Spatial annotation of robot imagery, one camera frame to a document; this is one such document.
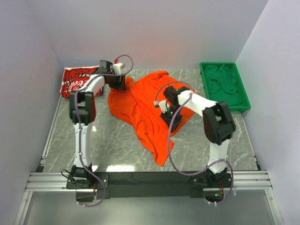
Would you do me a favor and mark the green t-shirt in bin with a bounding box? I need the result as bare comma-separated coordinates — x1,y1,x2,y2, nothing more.
204,64,242,106

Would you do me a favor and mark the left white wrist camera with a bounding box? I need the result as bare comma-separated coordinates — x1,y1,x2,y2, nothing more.
112,59,126,75

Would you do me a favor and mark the green plastic bin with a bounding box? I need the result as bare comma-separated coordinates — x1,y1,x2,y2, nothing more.
200,62,251,112

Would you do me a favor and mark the red white printed folded t-shirt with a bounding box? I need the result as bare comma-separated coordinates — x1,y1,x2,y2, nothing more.
60,66,99,98

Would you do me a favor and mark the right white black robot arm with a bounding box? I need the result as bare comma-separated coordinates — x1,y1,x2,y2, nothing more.
154,86,236,188

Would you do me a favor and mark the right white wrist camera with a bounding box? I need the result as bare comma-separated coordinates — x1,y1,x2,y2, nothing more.
154,100,169,111

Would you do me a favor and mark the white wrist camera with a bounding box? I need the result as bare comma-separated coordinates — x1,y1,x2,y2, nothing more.
112,59,126,75
154,100,169,111

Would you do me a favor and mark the orange t-shirt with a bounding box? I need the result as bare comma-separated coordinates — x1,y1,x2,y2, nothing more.
108,70,183,166

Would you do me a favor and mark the aluminium rail frame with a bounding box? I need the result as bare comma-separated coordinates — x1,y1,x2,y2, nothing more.
15,97,283,225

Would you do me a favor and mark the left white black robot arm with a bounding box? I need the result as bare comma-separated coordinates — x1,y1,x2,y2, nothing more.
68,59,125,188

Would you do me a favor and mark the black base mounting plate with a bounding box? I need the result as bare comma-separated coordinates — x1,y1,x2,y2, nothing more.
66,172,233,202

